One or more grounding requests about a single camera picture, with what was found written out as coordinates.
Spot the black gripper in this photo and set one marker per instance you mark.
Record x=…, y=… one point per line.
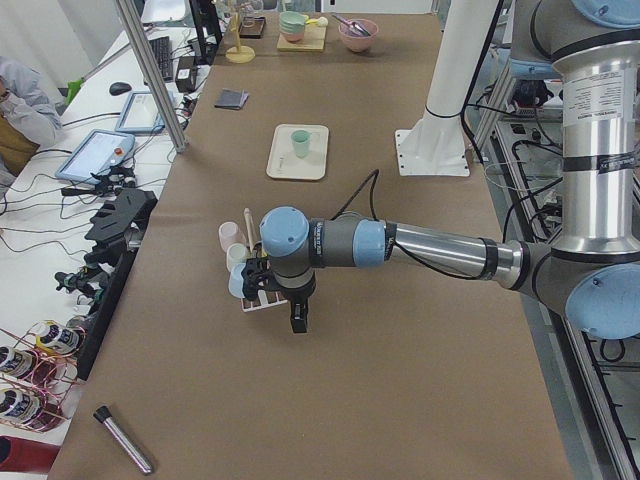
x=298, y=294

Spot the green plastic cup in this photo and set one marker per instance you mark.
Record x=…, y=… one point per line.
x=300, y=140

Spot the light blue plastic cup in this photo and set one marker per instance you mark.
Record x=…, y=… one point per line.
x=236, y=281

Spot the cream white plastic cup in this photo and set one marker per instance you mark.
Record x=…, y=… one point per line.
x=236, y=254

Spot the pink plastic cup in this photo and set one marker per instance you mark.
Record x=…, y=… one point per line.
x=229, y=233

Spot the cream rabbit print tray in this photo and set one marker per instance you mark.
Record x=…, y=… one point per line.
x=284, y=165

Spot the black tool holder rack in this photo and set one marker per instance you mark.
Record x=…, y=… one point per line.
x=110, y=232

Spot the grey folded cloth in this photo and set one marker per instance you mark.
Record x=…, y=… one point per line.
x=231, y=99

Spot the metal tube with black cap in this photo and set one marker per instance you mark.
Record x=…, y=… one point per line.
x=104, y=416

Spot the blue teach pendant right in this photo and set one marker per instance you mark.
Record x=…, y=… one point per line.
x=140, y=115

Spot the blue teach pendant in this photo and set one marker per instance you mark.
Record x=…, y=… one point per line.
x=96, y=155
x=140, y=115

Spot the blue teach pendant left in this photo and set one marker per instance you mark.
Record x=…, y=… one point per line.
x=96, y=155

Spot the black box with label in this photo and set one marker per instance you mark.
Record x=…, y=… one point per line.
x=186, y=74

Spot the wooden stand yellow base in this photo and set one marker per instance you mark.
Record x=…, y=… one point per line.
x=237, y=53

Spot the bamboo cutting board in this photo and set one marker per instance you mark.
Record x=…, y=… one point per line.
x=313, y=41

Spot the pink stacked bowl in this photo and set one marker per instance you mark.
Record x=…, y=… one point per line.
x=293, y=37

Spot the green stacked bowl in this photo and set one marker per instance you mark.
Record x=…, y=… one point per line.
x=291, y=22

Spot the black computer mouse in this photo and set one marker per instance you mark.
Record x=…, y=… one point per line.
x=119, y=88

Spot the black computer monitor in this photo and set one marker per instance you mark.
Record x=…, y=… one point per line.
x=209, y=35

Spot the black keyboard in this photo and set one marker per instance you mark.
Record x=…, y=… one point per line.
x=161, y=49

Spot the person in grey jacket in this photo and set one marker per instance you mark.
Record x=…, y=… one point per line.
x=29, y=119

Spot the white wire cup rack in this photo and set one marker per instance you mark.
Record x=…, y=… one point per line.
x=258, y=284

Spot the wooden rack handle rod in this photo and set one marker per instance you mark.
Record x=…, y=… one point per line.
x=250, y=228

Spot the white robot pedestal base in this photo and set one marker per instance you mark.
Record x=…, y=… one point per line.
x=435, y=146

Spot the metal scoop handle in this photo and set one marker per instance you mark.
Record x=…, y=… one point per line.
x=352, y=25

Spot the aluminium frame post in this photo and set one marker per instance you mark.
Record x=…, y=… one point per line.
x=151, y=73

